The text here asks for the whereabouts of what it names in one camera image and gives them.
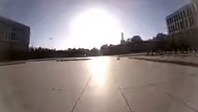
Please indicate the pale multi-storey building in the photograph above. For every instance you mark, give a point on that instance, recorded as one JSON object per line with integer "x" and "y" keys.
{"x": 184, "y": 21}

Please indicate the row of trees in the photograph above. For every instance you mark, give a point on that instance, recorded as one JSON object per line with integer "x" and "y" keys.
{"x": 70, "y": 52}

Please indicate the grey paved plaza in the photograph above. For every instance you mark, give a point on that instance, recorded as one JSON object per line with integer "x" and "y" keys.
{"x": 99, "y": 95}

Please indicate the dark building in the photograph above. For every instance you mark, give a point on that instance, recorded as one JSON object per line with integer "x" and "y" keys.
{"x": 5, "y": 40}

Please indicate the raised grass bed with kerb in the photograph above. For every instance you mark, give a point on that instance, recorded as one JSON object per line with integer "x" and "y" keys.
{"x": 184, "y": 58}

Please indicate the distant tower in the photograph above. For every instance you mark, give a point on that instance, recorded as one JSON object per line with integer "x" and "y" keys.
{"x": 122, "y": 38}

